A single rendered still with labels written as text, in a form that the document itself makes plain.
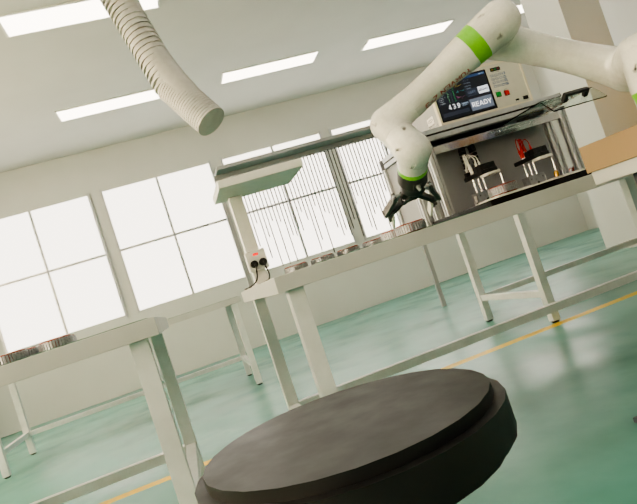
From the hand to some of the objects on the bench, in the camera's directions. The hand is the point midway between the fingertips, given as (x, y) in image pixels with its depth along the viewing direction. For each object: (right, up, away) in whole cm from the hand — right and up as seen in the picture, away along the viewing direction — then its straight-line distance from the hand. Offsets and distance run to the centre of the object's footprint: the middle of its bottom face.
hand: (411, 217), depth 202 cm
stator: (+1, -5, +6) cm, 8 cm away
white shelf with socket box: (-46, -23, +57) cm, 77 cm away
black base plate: (+50, +10, +24) cm, 57 cm away
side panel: (+12, -4, +54) cm, 55 cm away
